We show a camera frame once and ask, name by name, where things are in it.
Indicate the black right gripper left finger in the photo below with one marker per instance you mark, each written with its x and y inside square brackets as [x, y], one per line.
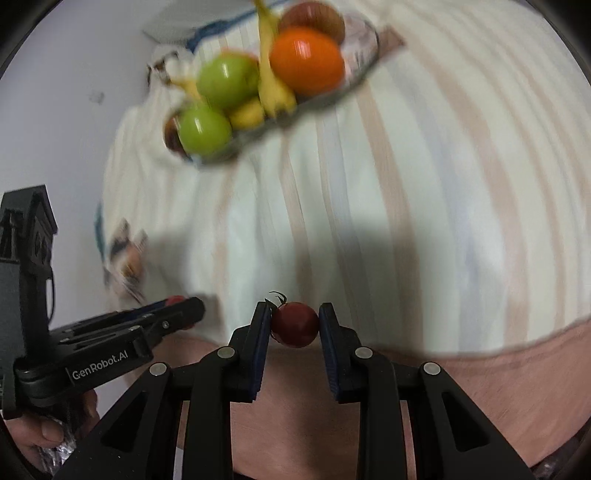
[137, 437]

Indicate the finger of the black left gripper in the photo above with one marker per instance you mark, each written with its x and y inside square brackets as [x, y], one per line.
[97, 326]
[161, 320]

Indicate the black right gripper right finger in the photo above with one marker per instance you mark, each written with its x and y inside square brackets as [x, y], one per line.
[452, 437]

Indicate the red cherry tomato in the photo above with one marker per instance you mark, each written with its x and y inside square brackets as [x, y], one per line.
[172, 300]
[294, 324]

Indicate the bruised brown red apple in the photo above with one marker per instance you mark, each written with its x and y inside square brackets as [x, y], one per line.
[171, 138]

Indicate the green apple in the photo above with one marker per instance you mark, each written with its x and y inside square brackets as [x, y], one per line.
[228, 78]
[202, 130]

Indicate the small yellow banana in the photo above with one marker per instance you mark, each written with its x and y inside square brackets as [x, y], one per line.
[247, 114]

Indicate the long yellow banana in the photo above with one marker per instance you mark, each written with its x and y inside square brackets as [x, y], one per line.
[276, 97]

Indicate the orange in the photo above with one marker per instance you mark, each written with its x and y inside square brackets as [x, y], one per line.
[309, 62]

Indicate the left hand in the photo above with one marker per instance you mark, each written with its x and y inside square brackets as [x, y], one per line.
[31, 433]

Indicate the striped cream blanket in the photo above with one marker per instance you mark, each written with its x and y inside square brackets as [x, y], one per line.
[443, 208]

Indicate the grey quilted pillow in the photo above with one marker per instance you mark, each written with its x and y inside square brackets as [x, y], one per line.
[179, 20]

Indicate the floral white oval plate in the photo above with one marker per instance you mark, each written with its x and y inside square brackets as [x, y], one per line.
[360, 51]

